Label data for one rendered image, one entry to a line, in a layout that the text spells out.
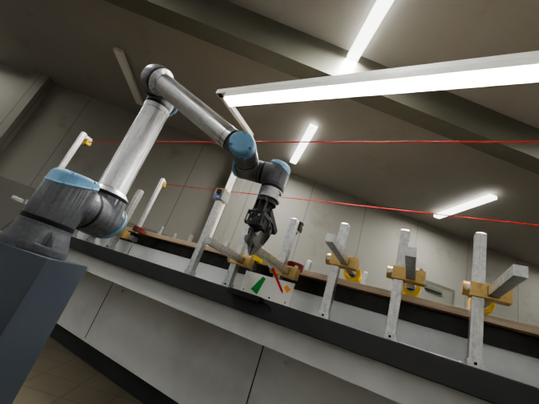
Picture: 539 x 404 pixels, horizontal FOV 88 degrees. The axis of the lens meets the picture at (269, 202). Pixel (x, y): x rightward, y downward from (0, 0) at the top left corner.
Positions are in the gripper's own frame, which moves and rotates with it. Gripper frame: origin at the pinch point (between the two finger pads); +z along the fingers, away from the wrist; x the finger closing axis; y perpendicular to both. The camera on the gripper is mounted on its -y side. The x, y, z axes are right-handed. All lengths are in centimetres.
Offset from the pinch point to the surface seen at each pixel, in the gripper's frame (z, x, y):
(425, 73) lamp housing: -154, 41, -57
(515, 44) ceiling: -257, 101, -122
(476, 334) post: 2, 71, -34
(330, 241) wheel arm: -10.7, 25.6, -3.9
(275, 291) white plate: 7.0, -2.2, -32.9
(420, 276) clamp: -13, 53, -33
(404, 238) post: -27, 46, -33
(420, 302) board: -7, 54, -50
